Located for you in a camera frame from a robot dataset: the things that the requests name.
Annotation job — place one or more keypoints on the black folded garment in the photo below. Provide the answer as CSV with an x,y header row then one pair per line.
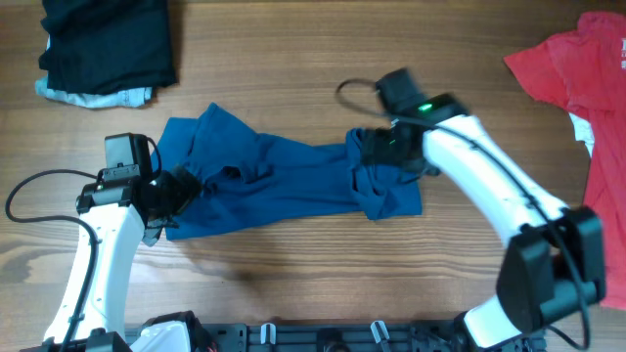
x,y
100,47

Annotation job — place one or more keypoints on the red t-shirt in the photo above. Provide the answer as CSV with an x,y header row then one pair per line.
x,y
583,72

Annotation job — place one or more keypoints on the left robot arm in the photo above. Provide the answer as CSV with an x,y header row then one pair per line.
x,y
127,203

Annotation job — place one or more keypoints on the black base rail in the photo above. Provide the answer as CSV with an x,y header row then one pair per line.
x,y
419,336

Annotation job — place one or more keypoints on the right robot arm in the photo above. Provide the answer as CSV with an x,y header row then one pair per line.
x,y
553,267

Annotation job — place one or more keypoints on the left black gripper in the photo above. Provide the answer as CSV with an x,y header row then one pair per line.
x,y
182,195

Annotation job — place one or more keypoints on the blue polo shirt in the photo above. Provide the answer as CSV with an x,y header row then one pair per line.
x,y
250,179

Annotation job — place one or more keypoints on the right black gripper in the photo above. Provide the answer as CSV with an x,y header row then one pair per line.
x,y
373,151

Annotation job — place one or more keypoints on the light grey folded garment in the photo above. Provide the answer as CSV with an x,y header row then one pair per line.
x,y
130,98

